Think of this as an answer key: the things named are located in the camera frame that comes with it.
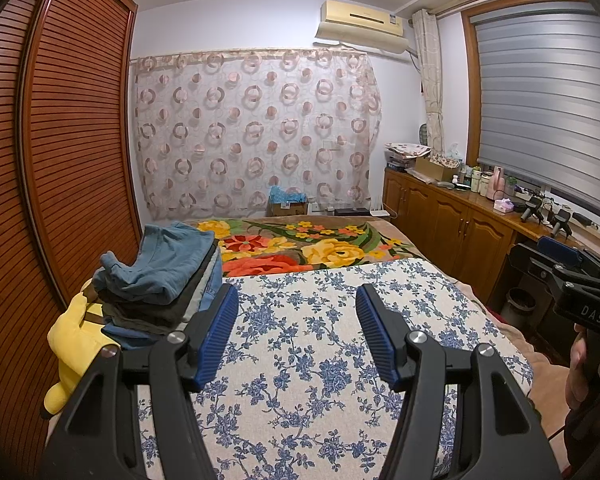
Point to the dark blue folded jeans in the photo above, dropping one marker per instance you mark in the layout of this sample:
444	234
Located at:
130	336

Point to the pile of floral papers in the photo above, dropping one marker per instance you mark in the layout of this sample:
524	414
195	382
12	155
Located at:
407	152

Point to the wooden cabinet desk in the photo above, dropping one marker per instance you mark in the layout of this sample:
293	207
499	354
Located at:
445	220

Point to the colourful floral blanket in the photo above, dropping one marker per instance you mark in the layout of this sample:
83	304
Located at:
280	245

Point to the teal pants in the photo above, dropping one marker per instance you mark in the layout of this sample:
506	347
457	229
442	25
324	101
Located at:
165	260

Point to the dark trash bin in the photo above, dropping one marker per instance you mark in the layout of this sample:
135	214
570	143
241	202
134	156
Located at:
520	307

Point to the small brown cardboard box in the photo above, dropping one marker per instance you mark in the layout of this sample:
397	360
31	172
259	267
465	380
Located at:
289	210

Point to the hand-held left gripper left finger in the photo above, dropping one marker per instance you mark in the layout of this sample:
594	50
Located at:
217	330

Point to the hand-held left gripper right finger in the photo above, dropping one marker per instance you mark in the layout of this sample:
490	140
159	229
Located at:
380	335

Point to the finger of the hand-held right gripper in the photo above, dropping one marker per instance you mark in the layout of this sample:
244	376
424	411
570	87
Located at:
560	251
575	282

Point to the flat black box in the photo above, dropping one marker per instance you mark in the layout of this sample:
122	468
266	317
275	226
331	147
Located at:
351	211

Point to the yellow plush toy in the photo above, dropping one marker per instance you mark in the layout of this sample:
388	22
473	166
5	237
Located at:
75	340

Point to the circle patterned sheer curtain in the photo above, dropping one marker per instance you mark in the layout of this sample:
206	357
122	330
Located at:
255	130

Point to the open cardboard box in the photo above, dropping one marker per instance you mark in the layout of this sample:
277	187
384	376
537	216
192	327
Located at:
437	167

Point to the pink tissue box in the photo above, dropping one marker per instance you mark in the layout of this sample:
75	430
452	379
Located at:
504	205

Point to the dark round fan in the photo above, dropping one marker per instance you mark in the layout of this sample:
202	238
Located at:
422	133

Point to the black folded pants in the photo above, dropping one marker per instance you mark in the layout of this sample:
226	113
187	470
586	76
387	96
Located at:
145	312

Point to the cream window curtain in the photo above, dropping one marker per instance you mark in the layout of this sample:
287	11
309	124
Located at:
430	80

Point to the blue floral bed sheet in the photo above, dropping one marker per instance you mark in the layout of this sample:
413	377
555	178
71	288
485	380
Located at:
305	360

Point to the wall air conditioner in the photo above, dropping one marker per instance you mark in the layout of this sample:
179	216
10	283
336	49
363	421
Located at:
362	25

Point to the grey folded pants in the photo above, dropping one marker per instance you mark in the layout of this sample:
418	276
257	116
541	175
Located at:
200	295

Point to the wooden louvered wardrobe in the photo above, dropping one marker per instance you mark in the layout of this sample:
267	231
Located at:
70	135

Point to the person's right hand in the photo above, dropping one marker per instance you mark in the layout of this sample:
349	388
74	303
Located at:
577	365

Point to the black handheld device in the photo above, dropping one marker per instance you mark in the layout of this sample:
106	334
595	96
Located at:
532	208
561	221

